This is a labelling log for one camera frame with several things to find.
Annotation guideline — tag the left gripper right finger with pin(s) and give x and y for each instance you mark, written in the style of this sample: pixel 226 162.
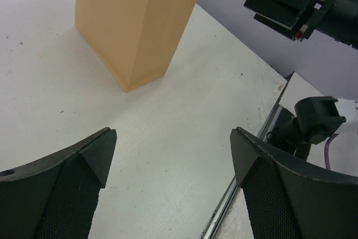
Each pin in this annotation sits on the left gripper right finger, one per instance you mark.
pixel 287 197

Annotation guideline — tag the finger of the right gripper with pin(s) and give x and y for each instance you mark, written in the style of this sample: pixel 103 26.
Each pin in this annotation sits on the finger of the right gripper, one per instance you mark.
pixel 285 13

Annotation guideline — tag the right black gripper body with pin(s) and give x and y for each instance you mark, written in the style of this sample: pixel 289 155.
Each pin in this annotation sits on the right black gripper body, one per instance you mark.
pixel 334 18

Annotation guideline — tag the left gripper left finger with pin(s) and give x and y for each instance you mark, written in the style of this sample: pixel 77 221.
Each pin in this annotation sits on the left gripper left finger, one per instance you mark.
pixel 56 196

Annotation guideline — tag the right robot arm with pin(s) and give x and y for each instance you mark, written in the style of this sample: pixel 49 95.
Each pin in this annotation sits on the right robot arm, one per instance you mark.
pixel 317 118

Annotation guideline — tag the brown paper bag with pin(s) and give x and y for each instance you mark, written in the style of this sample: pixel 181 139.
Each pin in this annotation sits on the brown paper bag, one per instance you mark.
pixel 135 39

